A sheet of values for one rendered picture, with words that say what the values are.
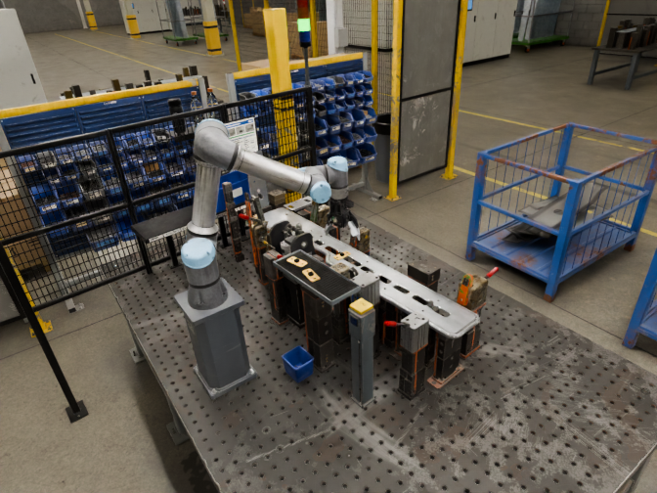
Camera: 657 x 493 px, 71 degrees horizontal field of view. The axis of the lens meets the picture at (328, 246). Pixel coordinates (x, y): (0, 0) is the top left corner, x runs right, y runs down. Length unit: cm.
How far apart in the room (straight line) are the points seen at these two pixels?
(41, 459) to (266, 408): 153
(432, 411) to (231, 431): 76
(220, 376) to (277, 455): 40
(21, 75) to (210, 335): 687
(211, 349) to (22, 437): 166
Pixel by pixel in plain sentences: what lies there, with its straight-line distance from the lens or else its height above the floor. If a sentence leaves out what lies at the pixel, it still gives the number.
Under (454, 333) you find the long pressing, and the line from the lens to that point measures 175.
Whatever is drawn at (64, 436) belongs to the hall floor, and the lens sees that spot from 314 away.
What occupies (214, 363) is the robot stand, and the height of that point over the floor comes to 86.
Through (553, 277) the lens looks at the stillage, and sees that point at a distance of 364.
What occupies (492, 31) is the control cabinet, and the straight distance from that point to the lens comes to 1385.
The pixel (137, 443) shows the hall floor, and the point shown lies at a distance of 291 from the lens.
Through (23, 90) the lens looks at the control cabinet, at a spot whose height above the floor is 96.
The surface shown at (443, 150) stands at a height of 37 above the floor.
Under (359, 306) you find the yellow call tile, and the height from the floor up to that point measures 116.
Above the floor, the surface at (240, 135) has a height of 135.
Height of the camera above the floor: 213
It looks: 30 degrees down
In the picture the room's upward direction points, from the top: 3 degrees counter-clockwise
